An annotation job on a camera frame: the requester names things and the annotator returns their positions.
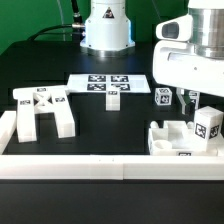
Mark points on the white U-shaped fence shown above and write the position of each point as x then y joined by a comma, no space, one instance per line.
102,167

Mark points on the white nut cube left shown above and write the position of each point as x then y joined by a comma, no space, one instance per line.
163,96

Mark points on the white chair seat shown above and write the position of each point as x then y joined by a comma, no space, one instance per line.
177,138

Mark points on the white nut cube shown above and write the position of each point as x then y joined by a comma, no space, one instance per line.
163,96
194,98

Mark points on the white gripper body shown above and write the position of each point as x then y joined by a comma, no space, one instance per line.
190,51

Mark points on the white chair back frame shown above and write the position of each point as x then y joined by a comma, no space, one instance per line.
43,100

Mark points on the white nut cube right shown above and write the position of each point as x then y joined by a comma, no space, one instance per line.
194,98

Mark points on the white marker base plate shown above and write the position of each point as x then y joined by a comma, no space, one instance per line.
100,83

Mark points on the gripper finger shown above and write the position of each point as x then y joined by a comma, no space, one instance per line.
187,106

